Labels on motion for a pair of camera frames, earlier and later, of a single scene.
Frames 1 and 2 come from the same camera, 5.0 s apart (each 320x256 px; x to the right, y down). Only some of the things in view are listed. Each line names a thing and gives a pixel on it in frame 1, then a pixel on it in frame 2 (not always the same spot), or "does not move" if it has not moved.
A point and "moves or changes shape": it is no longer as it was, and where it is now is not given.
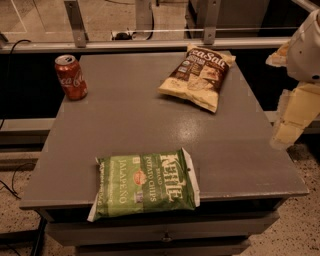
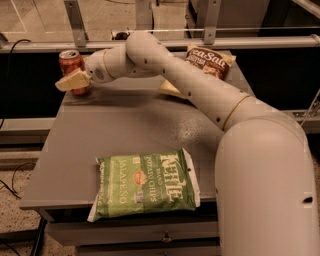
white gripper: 306,55 → 96,67
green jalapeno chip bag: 163,181 does not move
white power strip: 123,35 does not move
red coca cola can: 71,77 moves or changes shape
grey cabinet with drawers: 241,178 does not move
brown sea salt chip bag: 198,77 does not move
